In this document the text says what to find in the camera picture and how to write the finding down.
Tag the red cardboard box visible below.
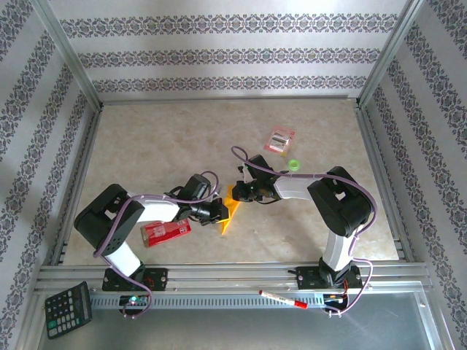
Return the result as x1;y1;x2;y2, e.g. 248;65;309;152
140;218;193;249

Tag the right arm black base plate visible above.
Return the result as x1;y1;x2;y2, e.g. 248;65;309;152
296;265;363;291

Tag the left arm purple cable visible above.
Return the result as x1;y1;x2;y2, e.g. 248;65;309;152
93;170;220;320

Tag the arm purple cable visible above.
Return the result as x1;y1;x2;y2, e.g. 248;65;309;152
93;170;220;320
231;145;377;317

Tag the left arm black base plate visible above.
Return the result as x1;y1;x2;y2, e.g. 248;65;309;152
101;268;169;292

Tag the orange paper sheet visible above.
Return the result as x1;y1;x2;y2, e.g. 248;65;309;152
220;184;242;235

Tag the wide aluminium mounting rail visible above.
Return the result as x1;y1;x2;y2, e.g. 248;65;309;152
34;261;434;293

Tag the red capped marker pen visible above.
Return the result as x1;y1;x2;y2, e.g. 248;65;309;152
258;289;309;310

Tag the red battery blister pack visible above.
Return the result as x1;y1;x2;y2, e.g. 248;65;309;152
263;125;297;158

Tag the black calculator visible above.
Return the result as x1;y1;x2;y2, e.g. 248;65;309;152
44;281;93;340

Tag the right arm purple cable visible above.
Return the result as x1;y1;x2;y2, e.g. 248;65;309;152
231;145;377;317

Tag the grey slotted cable duct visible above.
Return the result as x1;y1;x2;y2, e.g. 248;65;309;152
89;293;325;311

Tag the aluminium side frame rail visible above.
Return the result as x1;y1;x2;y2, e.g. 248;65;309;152
354;104;416;263
49;104;105;266

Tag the grey metal tray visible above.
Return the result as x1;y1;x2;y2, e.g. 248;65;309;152
36;291;448;350

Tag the aluminium frame post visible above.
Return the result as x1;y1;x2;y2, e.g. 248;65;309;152
31;0;104;110
356;0;427;109

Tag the thin aluminium frame rail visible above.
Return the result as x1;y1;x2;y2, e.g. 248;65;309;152
99;93;360;106

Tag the small circuit board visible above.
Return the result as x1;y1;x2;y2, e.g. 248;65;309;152
119;294;150;311
323;293;350;311

